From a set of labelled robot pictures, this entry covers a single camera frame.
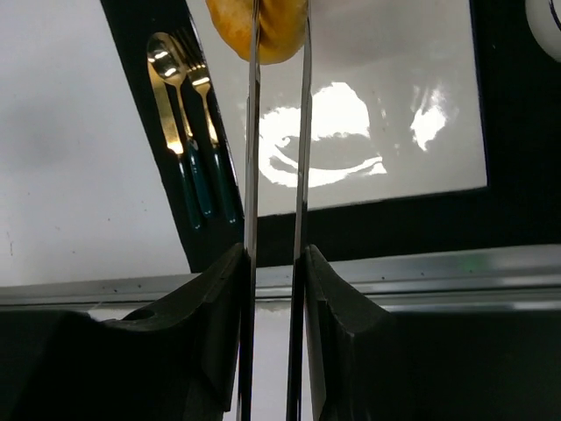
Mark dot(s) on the orange ring donut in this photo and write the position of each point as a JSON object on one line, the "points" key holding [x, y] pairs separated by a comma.
{"points": [[281, 27]]}

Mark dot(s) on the gold knife green handle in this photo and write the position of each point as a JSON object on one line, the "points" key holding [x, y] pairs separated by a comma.
{"points": [[173, 142]]}

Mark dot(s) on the gold spoon green handle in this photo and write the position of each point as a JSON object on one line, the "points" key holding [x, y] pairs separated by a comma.
{"points": [[163, 52]]}

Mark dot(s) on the gold fork green handle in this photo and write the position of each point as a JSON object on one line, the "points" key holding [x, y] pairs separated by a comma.
{"points": [[198, 75]]}

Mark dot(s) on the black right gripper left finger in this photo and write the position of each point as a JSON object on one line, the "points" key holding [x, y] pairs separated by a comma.
{"points": [[173, 359]]}

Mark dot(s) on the metal serving tongs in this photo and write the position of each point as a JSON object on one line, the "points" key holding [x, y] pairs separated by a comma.
{"points": [[294, 392]]}

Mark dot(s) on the black placemat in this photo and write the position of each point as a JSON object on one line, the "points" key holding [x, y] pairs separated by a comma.
{"points": [[519, 87]]}

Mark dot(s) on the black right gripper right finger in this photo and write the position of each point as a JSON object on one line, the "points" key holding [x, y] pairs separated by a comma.
{"points": [[367, 363]]}

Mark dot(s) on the white square plate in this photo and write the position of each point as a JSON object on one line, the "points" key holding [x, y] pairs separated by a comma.
{"points": [[395, 105]]}

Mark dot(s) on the aluminium table rail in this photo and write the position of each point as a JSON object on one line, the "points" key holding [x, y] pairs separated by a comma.
{"points": [[514, 267]]}

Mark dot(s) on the white soup bowl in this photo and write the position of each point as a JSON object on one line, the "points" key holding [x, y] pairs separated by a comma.
{"points": [[543, 17]]}

